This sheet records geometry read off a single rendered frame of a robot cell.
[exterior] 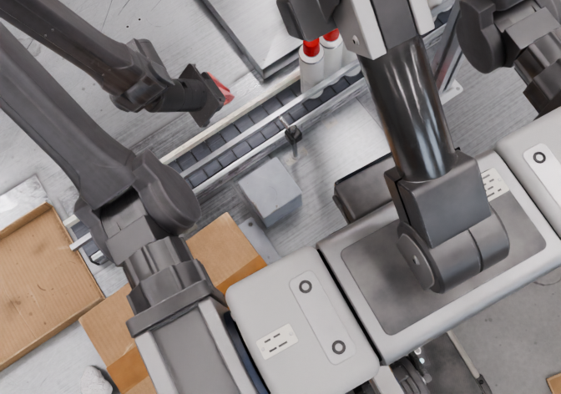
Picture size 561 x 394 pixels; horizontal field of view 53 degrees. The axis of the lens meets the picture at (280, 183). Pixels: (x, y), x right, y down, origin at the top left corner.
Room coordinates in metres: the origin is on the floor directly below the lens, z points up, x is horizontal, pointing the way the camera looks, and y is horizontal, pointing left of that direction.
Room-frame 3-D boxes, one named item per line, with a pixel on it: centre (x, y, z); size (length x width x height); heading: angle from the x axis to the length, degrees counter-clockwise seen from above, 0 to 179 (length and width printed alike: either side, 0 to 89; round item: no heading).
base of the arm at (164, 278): (0.11, 0.14, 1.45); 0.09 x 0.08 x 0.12; 107
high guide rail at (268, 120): (0.53, -0.06, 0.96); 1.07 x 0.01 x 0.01; 114
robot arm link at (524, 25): (0.33, -0.31, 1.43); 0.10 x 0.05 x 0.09; 17
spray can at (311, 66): (0.60, -0.11, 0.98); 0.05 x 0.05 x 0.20
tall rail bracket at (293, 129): (0.48, -0.04, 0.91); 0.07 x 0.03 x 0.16; 24
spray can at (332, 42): (0.62, -0.16, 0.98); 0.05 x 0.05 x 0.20
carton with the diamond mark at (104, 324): (0.11, 0.18, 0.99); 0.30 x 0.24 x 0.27; 116
